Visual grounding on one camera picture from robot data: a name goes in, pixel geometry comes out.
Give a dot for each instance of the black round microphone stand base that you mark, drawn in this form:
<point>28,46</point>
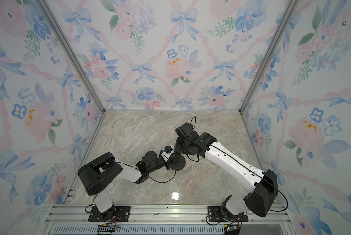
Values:
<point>180,162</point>

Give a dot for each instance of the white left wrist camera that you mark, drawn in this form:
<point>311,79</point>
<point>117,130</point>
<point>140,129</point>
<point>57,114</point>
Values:
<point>167,152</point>

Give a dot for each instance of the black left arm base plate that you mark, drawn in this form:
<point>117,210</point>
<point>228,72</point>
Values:
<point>114,214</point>

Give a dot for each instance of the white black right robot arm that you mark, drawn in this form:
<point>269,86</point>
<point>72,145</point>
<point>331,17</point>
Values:
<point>261,187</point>

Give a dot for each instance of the aluminium left corner post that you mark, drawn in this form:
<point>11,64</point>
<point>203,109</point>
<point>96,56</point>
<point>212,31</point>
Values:
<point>71,55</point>

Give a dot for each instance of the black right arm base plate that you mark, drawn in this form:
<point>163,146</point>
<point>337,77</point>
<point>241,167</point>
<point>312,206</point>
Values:
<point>218,214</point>

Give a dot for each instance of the aluminium corner post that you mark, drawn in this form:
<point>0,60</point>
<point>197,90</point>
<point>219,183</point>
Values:
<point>71,55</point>
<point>280,31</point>

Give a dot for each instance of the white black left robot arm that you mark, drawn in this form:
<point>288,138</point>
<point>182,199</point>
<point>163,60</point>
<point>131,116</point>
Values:
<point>98,174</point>

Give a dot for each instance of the aluminium right corner post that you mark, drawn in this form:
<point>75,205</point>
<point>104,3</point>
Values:
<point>280,31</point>

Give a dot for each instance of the aluminium mounting rail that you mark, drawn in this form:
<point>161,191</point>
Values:
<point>165,220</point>

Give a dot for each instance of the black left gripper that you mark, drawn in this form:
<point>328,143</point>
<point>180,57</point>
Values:
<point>169,163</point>

